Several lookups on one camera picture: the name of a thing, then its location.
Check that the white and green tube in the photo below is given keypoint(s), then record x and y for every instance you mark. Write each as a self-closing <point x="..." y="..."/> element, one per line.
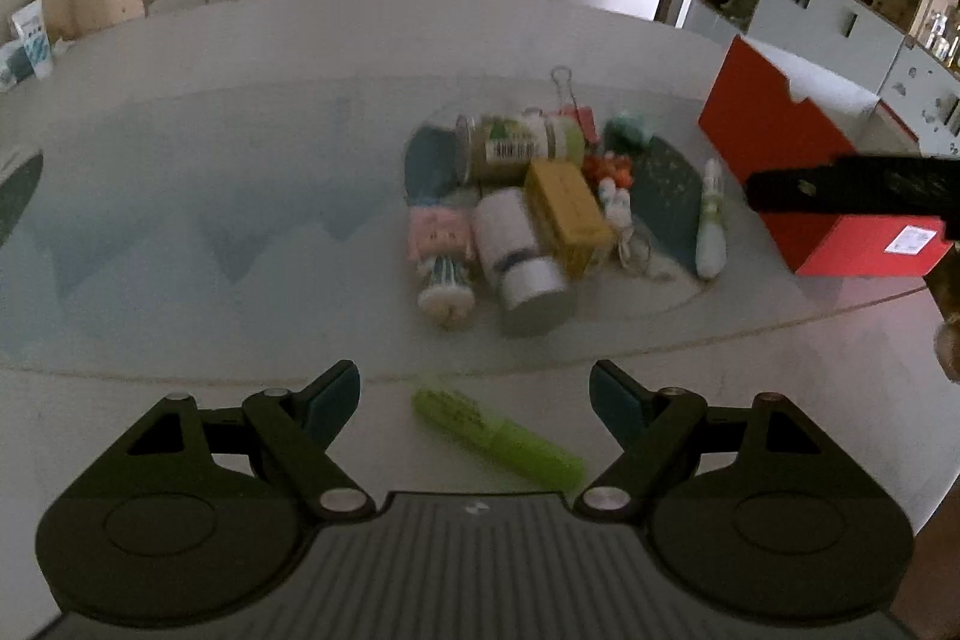
<point x="710" y="224"/>

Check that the dark green pouch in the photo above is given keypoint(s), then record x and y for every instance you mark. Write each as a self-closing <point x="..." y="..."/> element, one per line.
<point x="667" y="197"/>

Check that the blue and white packet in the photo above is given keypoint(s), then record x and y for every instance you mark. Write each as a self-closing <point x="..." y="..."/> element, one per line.
<point x="34" y="36"/>

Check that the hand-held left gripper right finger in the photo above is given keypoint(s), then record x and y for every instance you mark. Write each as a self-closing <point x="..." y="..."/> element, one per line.
<point x="611" y="397"/>

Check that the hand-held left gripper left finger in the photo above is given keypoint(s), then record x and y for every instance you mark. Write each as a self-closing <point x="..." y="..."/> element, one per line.
<point x="334" y="398"/>

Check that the brown cardboard box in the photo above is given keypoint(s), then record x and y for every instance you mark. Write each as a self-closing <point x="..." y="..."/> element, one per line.
<point x="94" y="10"/>

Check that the jar with green label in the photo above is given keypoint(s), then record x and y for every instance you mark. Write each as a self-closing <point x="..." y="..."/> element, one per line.
<point x="517" y="145"/>

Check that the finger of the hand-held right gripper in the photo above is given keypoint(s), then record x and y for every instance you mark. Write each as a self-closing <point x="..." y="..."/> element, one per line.
<point x="847" y="186"/>

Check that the white shelf cabinet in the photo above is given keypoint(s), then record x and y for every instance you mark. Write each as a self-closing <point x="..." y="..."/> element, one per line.
<point x="840" y="3"/>

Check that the dark teal dish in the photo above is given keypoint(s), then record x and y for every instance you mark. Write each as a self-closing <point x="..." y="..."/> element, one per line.
<point x="431" y="164"/>

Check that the cluster of red beads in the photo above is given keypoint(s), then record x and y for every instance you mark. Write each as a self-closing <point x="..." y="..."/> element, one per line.
<point x="606" y="168"/>

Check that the red cardboard box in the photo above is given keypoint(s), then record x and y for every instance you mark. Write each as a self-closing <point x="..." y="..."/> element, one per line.
<point x="765" y="115"/>

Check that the small green toy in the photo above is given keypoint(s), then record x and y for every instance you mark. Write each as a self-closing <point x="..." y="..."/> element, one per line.
<point x="626" y="130"/>

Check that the white plastic bottle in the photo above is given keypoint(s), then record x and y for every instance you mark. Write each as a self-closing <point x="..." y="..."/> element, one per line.
<point x="517" y="254"/>

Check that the pink doll figurine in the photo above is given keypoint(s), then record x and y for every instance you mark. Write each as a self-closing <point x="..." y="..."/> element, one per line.
<point x="442" y="257"/>

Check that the green highlighter pen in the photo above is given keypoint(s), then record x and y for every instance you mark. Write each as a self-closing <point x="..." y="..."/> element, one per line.
<point x="499" y="434"/>

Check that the person's right hand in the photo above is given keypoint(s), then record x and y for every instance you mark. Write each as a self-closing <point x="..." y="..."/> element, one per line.
<point x="948" y="347"/>

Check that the pink binder clip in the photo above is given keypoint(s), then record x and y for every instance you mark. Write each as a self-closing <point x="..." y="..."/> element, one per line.
<point x="583" y="123"/>

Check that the yellow small box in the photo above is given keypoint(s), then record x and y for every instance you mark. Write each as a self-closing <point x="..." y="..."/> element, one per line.
<point x="566" y="216"/>

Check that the small white figurine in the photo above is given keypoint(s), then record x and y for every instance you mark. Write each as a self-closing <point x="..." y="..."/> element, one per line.
<point x="616" y="201"/>

